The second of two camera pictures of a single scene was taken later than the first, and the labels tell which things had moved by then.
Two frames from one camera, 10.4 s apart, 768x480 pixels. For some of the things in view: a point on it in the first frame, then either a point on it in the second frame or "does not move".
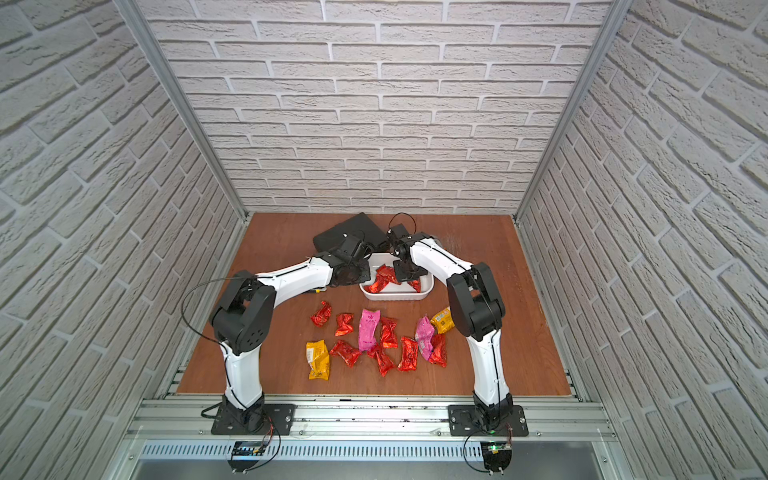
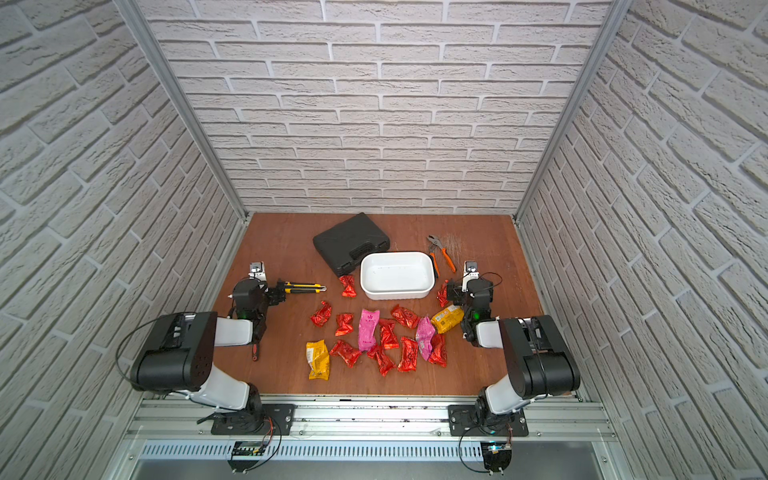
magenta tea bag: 424,334 does not move
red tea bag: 378,285 → 348,283
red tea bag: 438,349 does not move
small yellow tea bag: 443,321 does not move
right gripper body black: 406,272 → 461,298
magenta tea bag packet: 368,322 does not move
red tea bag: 385,363 does not move
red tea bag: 383,276 → 405,316
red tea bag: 415,284 → 442,295
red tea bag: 409,355 does not move
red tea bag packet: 349,353 does not move
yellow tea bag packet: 317,356 does not move
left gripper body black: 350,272 → 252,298
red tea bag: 389,332 does not move
